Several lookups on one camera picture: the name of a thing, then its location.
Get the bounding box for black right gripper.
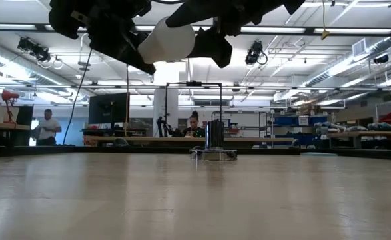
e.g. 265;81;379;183
165;0;306;69

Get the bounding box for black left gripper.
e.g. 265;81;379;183
48;0;157;75

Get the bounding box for white lightbulb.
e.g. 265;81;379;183
137;16;196;65

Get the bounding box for chrome lamp socket base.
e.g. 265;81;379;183
190;119;238;162

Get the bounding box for black computer monitor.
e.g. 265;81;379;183
88;92;130;125

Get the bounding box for long wooden workbench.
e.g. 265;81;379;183
83;135;294;147

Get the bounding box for person seated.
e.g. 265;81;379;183
181;111;206;138

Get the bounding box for person standing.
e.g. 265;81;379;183
35;109;63;147

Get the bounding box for black cabinet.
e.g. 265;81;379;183
15;105;35;147

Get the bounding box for yellow hanging power plug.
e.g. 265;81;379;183
320;0;331;41

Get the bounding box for blue storage bins row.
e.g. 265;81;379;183
274;115;329;127

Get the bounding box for red desk lamp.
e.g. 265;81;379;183
1;89;20;125

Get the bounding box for black table border strip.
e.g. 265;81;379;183
0;145;391;161

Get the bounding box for wooden workbench with lamp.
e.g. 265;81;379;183
0;120;31;147

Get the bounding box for blue storage crate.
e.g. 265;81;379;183
274;133;329;147

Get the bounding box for white ceiling air vent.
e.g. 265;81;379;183
352;38;368;57

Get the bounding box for wrapped grey bundle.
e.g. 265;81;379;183
367;122;391;132
314;121;346;134

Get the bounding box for teal flat object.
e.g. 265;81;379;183
300;151;338;157

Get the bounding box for wooden workbench with bundles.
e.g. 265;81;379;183
328;131;391;149

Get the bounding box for black ceiling-mounted camera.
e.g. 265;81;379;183
244;39;268;66
17;36;52;63

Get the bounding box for black hanging cable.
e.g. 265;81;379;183
63;49;93;145

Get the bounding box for silver ceiling air duct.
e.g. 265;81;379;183
301;36;391;87

